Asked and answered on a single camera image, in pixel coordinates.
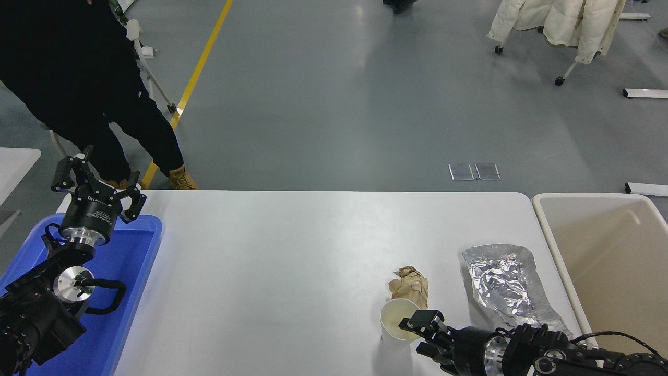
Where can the cream padded coat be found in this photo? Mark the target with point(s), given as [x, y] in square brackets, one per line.
[563, 21]

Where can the small white side table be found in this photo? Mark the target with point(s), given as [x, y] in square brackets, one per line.
[15, 167]

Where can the white wheeled frame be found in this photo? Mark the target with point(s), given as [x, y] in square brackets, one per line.
[568, 71]

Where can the metal floor plate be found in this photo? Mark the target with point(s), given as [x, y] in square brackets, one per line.
[461, 172]
[487, 171]

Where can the silver foil tray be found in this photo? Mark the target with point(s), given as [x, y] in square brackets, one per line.
[501, 287]

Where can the tan paper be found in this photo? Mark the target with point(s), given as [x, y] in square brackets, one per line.
[412, 287]

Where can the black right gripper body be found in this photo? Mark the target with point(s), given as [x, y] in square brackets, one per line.
[469, 352]

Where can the grey chair with white frame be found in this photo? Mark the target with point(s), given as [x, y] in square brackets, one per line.
[133, 28]

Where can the blue plastic tray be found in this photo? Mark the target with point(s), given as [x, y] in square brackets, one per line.
[130, 250]

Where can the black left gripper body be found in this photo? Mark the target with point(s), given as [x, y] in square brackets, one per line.
[91, 214]

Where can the white floor bar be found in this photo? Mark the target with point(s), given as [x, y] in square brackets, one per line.
[647, 93]
[634, 16]
[647, 189]

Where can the large pale plastic bin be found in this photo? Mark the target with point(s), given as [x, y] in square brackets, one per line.
[616, 250]

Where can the white paper cup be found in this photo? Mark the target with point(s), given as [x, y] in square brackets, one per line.
[394, 313]

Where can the small white box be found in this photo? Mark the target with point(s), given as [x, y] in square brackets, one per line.
[148, 51]

